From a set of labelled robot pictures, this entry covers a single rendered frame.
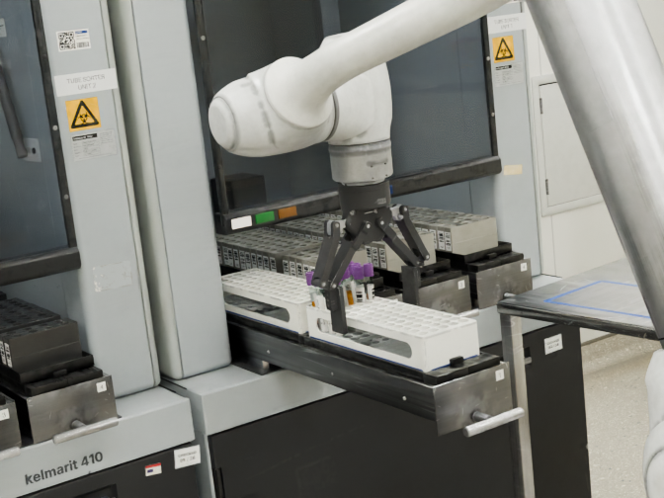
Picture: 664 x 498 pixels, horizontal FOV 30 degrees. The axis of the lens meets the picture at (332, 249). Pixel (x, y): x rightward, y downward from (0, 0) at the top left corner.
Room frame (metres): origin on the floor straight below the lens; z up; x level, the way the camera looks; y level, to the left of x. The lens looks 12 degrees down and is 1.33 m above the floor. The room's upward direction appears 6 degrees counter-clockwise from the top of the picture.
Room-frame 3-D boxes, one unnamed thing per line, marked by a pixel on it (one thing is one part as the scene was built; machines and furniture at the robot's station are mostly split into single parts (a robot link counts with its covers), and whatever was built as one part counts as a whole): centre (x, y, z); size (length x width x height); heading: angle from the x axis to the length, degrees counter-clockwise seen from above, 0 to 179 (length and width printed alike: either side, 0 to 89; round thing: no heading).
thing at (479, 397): (1.88, 0.00, 0.78); 0.73 x 0.14 x 0.09; 33
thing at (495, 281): (2.50, -0.14, 0.78); 0.73 x 0.14 x 0.09; 33
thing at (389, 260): (2.22, -0.14, 0.85); 0.12 x 0.02 x 0.06; 122
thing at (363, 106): (1.78, -0.05, 1.20); 0.13 x 0.11 x 0.16; 128
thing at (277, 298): (2.03, 0.10, 0.83); 0.30 x 0.10 x 0.06; 33
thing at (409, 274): (1.83, -0.11, 0.88); 0.03 x 0.01 x 0.07; 33
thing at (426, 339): (1.77, -0.07, 0.83); 0.30 x 0.10 x 0.06; 33
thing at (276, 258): (2.25, 0.06, 0.85); 0.12 x 0.02 x 0.06; 124
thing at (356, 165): (1.79, -0.06, 1.09); 0.09 x 0.09 x 0.06
